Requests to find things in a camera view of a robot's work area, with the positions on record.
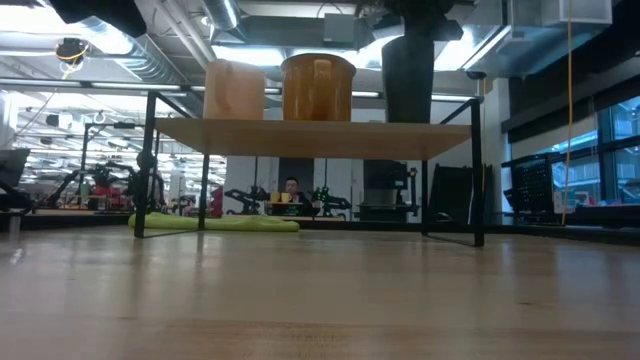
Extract black leaning panel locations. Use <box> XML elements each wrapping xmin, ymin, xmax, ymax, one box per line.
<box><xmin>429</xmin><ymin>163</ymin><xmax>494</xmax><ymax>225</ymax></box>

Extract black ceiling-hung device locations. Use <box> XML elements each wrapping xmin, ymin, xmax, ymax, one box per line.
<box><xmin>54</xmin><ymin>37</ymin><xmax>92</xmax><ymax>67</ymax></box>

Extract peach ceramic mug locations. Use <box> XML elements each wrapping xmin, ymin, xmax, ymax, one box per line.
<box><xmin>202</xmin><ymin>58</ymin><xmax>267</xmax><ymax>121</ymax></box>

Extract black chair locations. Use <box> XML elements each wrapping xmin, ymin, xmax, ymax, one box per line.
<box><xmin>0</xmin><ymin>147</ymin><xmax>35</xmax><ymax>214</ymax></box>

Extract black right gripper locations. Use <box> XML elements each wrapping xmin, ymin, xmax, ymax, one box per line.
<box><xmin>355</xmin><ymin>0</ymin><xmax>464</xmax><ymax>42</ymax></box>

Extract amber translucent cup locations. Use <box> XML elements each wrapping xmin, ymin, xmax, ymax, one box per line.
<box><xmin>280</xmin><ymin>52</ymin><xmax>357</xmax><ymax>123</ymax></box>

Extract wooden shelf with black frame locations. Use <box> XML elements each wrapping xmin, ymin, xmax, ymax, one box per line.
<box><xmin>133</xmin><ymin>90</ymin><xmax>485</xmax><ymax>248</ymax></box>

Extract green microfibre cloth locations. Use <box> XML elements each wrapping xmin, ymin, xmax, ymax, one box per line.
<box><xmin>128</xmin><ymin>211</ymin><xmax>301</xmax><ymax>233</ymax></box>

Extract black background cabinet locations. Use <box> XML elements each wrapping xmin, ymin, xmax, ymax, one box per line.
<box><xmin>360</xmin><ymin>159</ymin><xmax>420</xmax><ymax>222</ymax></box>

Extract black table frame rails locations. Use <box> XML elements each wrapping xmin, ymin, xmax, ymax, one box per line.
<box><xmin>0</xmin><ymin>210</ymin><xmax>640</xmax><ymax>247</ymax></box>

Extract black perforated crate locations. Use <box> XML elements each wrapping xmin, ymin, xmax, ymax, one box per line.
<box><xmin>501</xmin><ymin>153</ymin><xmax>562</xmax><ymax>225</ymax></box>

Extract black cup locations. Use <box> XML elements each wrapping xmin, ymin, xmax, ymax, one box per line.
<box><xmin>381</xmin><ymin>34</ymin><xmax>435</xmax><ymax>125</ymax></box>

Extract large silver ceiling duct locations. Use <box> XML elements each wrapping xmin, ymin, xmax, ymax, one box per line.
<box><xmin>462</xmin><ymin>0</ymin><xmax>614</xmax><ymax>80</ymax></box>

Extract silver round ceiling duct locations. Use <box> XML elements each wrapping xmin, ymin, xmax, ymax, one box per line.
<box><xmin>201</xmin><ymin>0</ymin><xmax>242</xmax><ymax>32</ymax></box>

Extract background robot rig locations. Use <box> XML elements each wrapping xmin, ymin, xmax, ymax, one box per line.
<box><xmin>43</xmin><ymin>119</ymin><xmax>167</xmax><ymax>212</ymax></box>

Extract grey ceiling box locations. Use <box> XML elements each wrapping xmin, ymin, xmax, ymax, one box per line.
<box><xmin>322</xmin><ymin>12</ymin><xmax>357</xmax><ymax>44</ymax></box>

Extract person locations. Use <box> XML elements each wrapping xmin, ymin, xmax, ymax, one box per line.
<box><xmin>280</xmin><ymin>176</ymin><xmax>315</xmax><ymax>217</ymax></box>

